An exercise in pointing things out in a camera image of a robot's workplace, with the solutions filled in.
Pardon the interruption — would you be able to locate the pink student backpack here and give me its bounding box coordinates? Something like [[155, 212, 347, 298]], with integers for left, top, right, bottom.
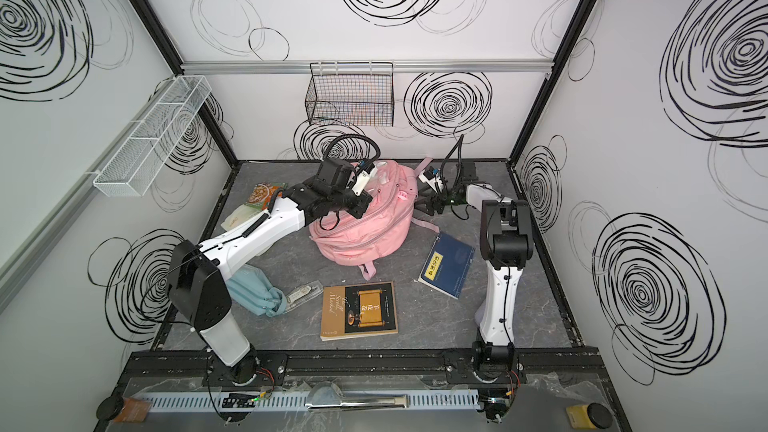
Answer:
[[309, 158, 440, 280]]

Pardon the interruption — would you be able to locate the blue book yellow label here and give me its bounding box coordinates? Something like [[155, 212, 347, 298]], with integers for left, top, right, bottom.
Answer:
[[417, 232, 475, 299]]

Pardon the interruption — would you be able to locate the brown and black book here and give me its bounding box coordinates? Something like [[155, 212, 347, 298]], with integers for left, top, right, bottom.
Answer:
[[320, 282, 398, 342]]

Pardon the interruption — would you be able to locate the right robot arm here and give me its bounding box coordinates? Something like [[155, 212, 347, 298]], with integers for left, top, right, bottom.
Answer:
[[458, 182, 535, 382]]

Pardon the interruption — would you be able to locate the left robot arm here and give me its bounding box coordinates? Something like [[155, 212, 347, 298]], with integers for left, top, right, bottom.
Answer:
[[165, 158, 376, 386]]

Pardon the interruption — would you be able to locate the orange green food packet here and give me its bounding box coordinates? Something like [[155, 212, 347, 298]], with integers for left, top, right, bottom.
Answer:
[[245, 183, 287, 211]]

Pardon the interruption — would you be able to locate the white green spout pouch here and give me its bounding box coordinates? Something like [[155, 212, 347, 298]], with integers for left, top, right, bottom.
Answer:
[[221, 204, 264, 232]]

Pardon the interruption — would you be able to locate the clear plastic packet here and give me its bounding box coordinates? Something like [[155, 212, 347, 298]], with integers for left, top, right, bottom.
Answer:
[[285, 280, 324, 313]]

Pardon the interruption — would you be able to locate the light blue pencil pouch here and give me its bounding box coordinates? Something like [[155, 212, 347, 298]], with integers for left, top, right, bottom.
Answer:
[[226, 264, 287, 317]]

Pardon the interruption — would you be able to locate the yellow black button box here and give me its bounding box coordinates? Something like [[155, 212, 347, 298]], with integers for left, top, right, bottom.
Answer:
[[565, 402, 614, 430]]

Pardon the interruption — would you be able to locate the brown black button box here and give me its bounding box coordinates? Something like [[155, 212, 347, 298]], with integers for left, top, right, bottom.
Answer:
[[96, 395, 152, 423]]

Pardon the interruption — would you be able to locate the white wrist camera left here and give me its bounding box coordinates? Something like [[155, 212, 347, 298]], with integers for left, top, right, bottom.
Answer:
[[352, 159, 376, 196]]

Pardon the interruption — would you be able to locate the black wire wall basket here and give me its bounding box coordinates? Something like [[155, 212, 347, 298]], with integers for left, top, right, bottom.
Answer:
[[304, 61, 395, 127]]

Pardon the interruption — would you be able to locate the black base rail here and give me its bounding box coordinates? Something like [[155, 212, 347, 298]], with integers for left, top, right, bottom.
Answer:
[[118, 347, 606, 388]]

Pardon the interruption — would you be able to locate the white mesh wall shelf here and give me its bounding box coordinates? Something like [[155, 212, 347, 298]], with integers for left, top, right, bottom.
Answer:
[[93, 75, 211, 198]]

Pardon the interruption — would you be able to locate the white slotted cable duct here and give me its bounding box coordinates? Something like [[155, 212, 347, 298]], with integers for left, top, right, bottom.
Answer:
[[134, 386, 480, 413]]

